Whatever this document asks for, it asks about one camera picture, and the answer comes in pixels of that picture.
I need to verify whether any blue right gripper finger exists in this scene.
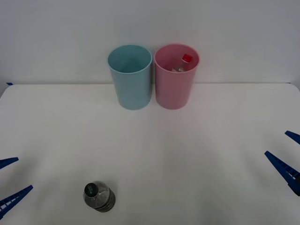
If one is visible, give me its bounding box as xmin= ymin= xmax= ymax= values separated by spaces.
xmin=285 ymin=130 xmax=300 ymax=145
xmin=264 ymin=150 xmax=300 ymax=196

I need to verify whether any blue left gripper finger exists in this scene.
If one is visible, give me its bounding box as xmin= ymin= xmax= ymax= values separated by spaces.
xmin=0 ymin=185 xmax=34 ymax=213
xmin=0 ymin=157 xmax=19 ymax=170

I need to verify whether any dark bottle with black cap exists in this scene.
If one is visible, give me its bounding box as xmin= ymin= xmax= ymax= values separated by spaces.
xmin=82 ymin=180 xmax=116 ymax=213

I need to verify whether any pink plastic bin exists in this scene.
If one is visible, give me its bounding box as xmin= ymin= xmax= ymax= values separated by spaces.
xmin=154 ymin=43 xmax=201 ymax=110

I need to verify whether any clear bottle with red cap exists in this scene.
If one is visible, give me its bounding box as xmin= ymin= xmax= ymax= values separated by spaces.
xmin=172 ymin=53 xmax=193 ymax=73

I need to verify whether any pale blue plastic bin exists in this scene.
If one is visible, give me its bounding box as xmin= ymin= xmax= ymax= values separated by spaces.
xmin=107 ymin=44 xmax=153 ymax=111

